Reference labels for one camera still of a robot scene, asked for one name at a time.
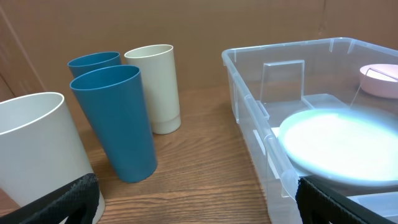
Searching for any blue cup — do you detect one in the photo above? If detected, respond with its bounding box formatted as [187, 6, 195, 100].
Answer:
[70, 65, 157, 183]
[67, 52, 121, 78]

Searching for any far left blue cup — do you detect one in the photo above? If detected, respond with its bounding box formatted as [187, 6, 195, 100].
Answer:
[67, 52, 121, 78]

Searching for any clear plastic storage bin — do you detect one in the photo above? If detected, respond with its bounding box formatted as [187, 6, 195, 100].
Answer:
[222, 37, 397, 223]

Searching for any beige cup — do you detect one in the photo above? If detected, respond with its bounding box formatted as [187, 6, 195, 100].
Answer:
[124, 44, 181, 134]
[1, 92, 105, 223]

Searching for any grey plate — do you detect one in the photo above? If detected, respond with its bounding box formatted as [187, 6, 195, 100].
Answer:
[277, 109, 397, 187]

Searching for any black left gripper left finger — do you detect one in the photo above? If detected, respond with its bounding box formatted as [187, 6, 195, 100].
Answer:
[1, 173, 100, 224]

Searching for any near blue cup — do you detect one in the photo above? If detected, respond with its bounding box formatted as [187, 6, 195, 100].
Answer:
[70, 65, 157, 183]

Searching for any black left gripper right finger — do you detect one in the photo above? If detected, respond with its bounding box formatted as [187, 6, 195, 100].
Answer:
[295, 176, 394, 224]

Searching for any pink bowl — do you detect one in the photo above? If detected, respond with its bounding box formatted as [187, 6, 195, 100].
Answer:
[359, 64, 397, 99]

